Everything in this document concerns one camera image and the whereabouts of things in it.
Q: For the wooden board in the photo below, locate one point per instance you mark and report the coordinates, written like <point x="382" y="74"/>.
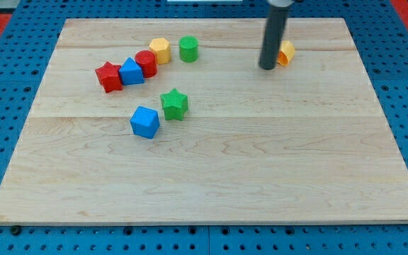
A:
<point x="306" y="144"/>

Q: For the green star block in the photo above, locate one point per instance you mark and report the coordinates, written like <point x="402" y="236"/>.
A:
<point x="174" y="105"/>

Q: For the blue triangular block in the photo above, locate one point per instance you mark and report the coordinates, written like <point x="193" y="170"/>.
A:
<point x="131" y="73"/>

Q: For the blue cube block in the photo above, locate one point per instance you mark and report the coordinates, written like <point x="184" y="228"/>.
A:
<point x="145" y="122"/>

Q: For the red star block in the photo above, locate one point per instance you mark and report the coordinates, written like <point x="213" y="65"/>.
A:
<point x="109" y="78"/>

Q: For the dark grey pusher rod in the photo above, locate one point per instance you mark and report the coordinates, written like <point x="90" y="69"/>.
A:
<point x="276" y="20"/>

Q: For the yellow hexagon block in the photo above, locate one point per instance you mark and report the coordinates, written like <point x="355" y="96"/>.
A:
<point x="161" y="49"/>

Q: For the red cylinder block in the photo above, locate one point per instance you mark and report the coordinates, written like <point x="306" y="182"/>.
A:
<point x="147" y="61"/>

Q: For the yellow heart block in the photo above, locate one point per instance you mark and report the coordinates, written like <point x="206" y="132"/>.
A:
<point x="286" y="53"/>

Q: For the green cylinder block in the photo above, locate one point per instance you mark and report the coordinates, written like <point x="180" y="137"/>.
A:
<point x="188" y="48"/>

